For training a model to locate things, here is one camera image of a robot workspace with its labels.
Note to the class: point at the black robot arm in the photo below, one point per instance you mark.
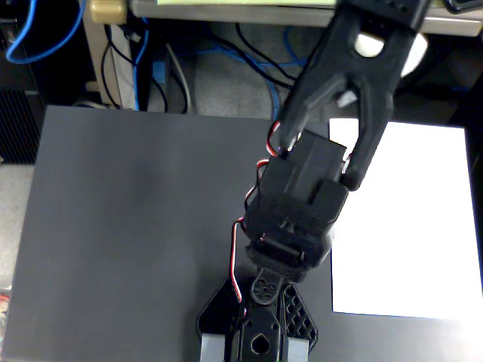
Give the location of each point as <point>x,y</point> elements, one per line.
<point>302,196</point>

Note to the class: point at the black device on desk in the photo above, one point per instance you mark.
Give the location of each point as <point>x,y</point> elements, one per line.
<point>464,4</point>

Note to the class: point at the white paper sheet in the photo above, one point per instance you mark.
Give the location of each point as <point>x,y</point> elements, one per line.
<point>407,241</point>

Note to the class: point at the beige desk top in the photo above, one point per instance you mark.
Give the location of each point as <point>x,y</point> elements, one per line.
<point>226,13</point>

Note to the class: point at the blue plug connector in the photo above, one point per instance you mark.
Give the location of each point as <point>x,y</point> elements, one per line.
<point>159,71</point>

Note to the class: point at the beige round knob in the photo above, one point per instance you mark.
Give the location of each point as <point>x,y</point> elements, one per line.
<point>107,11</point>

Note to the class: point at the grey table clamp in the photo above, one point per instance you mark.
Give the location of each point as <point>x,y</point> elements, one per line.
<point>212,348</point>
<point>300,348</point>

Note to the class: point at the beige desk leg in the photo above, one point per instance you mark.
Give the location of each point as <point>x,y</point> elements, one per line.
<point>94,56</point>

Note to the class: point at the black work mat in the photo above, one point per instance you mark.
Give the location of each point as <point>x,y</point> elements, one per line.
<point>113,264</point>

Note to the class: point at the black computer tower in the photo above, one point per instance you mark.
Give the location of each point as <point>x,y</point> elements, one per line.
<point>15,124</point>

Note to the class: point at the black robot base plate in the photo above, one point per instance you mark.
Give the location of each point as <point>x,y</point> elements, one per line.
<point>215,313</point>

